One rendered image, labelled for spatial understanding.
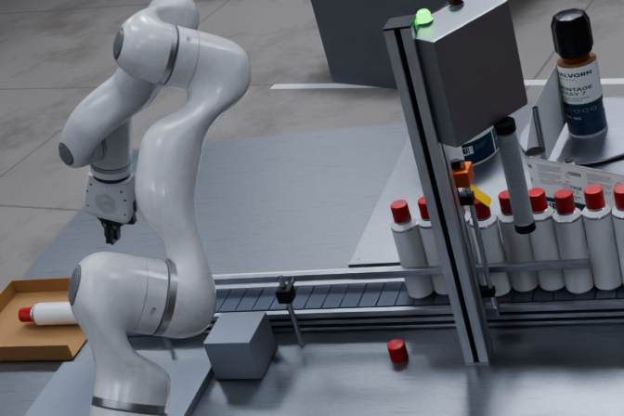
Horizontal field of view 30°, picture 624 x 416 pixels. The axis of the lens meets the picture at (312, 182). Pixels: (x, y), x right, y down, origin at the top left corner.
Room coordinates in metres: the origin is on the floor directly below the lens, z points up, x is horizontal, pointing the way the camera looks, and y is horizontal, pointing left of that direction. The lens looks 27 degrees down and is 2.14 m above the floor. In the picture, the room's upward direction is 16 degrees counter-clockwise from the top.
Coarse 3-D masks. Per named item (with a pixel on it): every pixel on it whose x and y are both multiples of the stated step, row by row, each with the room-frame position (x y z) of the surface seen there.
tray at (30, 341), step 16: (16, 288) 2.47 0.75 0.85; (32, 288) 2.45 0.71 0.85; (48, 288) 2.43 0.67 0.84; (64, 288) 2.42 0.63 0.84; (0, 304) 2.41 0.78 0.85; (16, 304) 2.42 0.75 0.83; (32, 304) 2.40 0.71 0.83; (0, 320) 2.37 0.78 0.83; (16, 320) 2.35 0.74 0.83; (0, 336) 2.30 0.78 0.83; (16, 336) 2.28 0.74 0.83; (32, 336) 2.25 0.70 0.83; (48, 336) 2.23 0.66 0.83; (64, 336) 2.21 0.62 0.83; (80, 336) 2.20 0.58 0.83; (0, 352) 2.19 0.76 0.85; (16, 352) 2.18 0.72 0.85; (32, 352) 2.16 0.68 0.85; (48, 352) 2.14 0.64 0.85; (64, 352) 2.12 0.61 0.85
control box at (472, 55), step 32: (480, 0) 1.78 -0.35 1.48; (448, 32) 1.69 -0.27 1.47; (480, 32) 1.71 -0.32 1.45; (512, 32) 1.75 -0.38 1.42; (448, 64) 1.68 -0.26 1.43; (480, 64) 1.71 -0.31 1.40; (512, 64) 1.74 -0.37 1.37; (448, 96) 1.67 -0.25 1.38; (480, 96) 1.70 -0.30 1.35; (512, 96) 1.73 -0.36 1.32; (448, 128) 1.67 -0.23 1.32; (480, 128) 1.69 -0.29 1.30
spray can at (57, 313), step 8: (40, 304) 2.30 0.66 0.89; (48, 304) 2.28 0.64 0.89; (56, 304) 2.27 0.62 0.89; (64, 304) 2.26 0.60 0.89; (24, 312) 2.30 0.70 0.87; (32, 312) 2.28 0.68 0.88; (40, 312) 2.27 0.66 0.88; (48, 312) 2.26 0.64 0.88; (56, 312) 2.25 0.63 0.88; (64, 312) 2.24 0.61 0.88; (24, 320) 2.30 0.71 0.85; (32, 320) 2.28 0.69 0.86; (40, 320) 2.27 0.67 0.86; (48, 320) 2.26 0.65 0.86; (56, 320) 2.25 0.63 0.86; (64, 320) 2.24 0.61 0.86; (72, 320) 2.23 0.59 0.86
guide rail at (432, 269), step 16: (304, 272) 1.97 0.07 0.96; (320, 272) 1.96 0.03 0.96; (336, 272) 1.94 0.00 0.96; (352, 272) 1.92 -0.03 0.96; (368, 272) 1.91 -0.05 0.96; (384, 272) 1.89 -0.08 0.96; (400, 272) 1.88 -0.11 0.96; (416, 272) 1.87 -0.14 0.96; (432, 272) 1.85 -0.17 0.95; (480, 272) 1.81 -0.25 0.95
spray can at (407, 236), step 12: (396, 204) 1.91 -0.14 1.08; (396, 216) 1.90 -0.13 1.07; (408, 216) 1.90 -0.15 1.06; (396, 228) 1.89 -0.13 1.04; (408, 228) 1.89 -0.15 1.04; (396, 240) 1.90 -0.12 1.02; (408, 240) 1.88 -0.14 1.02; (420, 240) 1.90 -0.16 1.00; (408, 252) 1.89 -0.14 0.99; (420, 252) 1.89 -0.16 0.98; (408, 264) 1.89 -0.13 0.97; (420, 264) 1.89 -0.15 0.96; (408, 276) 1.89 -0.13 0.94; (420, 276) 1.88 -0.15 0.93; (408, 288) 1.90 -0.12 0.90; (420, 288) 1.88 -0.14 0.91; (432, 288) 1.90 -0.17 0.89
